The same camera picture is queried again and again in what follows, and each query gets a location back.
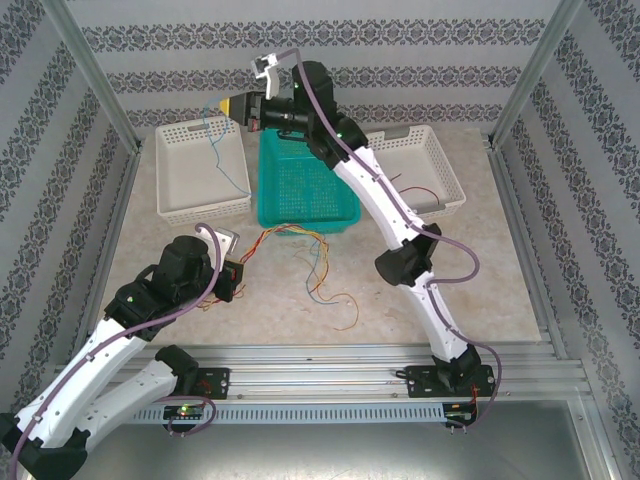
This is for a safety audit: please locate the aluminium frame post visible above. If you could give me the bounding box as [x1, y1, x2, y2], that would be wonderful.
[492, 0, 584, 146]
[42, 0, 144, 151]

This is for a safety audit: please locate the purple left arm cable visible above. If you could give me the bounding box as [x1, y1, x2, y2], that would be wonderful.
[7, 223, 224, 479]

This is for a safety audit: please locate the blue wire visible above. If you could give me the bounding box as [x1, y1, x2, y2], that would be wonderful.
[304, 234, 354, 306]
[202, 97, 254, 199]

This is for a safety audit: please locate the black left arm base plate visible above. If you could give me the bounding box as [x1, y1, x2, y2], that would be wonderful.
[139, 367, 231, 401]

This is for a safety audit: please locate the teal plastic basket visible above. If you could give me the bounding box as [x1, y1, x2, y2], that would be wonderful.
[257, 127, 363, 237]

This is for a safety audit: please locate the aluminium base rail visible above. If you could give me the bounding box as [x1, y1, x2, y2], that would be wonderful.
[47, 342, 594, 401]

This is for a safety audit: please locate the grey slotted cable duct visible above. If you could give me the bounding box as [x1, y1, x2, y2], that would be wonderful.
[67, 403, 446, 426]

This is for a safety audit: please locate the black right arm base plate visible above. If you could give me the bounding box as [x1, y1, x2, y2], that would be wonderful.
[404, 364, 494, 400]

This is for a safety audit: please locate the white plastic basket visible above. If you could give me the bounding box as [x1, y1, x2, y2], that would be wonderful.
[154, 113, 252, 229]

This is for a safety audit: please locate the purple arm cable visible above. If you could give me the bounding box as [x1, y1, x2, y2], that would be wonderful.
[7, 223, 224, 479]
[273, 48, 501, 437]

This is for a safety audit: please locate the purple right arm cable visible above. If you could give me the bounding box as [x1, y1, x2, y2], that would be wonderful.
[273, 48, 501, 437]

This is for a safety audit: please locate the aluminium side rail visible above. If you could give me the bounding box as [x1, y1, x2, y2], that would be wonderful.
[487, 139, 569, 359]
[69, 144, 144, 366]

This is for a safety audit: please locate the white basket with grey handles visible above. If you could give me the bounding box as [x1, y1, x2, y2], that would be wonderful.
[364, 124, 468, 224]

